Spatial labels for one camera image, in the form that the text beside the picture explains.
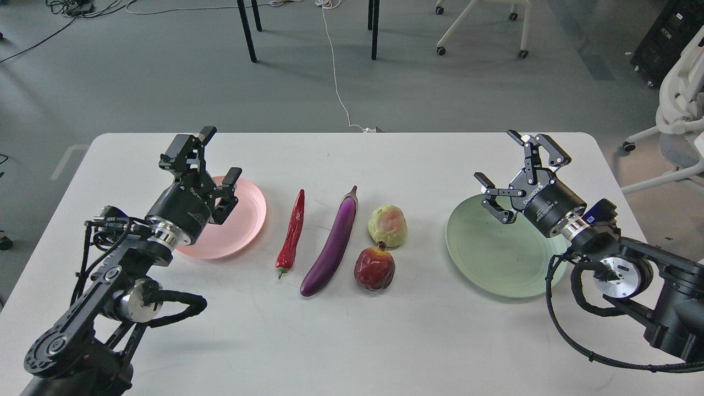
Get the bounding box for green plate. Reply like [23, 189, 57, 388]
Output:
[445, 195, 567, 298]

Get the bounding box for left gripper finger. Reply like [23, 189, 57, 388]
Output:
[208, 167, 243, 225]
[159, 126, 218, 179]

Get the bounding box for white rolling chair base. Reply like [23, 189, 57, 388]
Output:
[434, 0, 532, 59]

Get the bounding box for white office chair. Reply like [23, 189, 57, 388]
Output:
[621, 29, 703, 195]

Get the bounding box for red pomegranate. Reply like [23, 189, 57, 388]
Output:
[354, 241, 395, 292]

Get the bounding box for black floor cables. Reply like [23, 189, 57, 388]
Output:
[0, 0, 138, 64]

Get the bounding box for yellow green fruit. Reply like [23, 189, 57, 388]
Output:
[367, 205, 408, 248]

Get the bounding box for black table legs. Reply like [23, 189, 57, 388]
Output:
[236, 1, 381, 63]

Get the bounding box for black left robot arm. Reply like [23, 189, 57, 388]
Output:
[22, 126, 242, 395]

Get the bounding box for black cabinet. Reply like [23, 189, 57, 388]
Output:
[630, 1, 703, 89]

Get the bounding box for purple eggplant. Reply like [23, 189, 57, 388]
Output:
[300, 185, 359, 298]

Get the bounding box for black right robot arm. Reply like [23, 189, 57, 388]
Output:
[474, 130, 703, 373]

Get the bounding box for white cable on floor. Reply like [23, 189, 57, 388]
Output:
[315, 0, 377, 134]

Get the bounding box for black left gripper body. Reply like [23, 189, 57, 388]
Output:
[145, 175, 226, 245]

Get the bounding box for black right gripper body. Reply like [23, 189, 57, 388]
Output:
[509, 168, 587, 238]

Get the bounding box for red chili pepper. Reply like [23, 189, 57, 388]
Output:
[275, 190, 306, 280]

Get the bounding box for pink plate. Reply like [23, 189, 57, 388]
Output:
[176, 178, 267, 259]

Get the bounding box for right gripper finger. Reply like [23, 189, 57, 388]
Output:
[507, 130, 571, 185]
[474, 172, 523, 224]

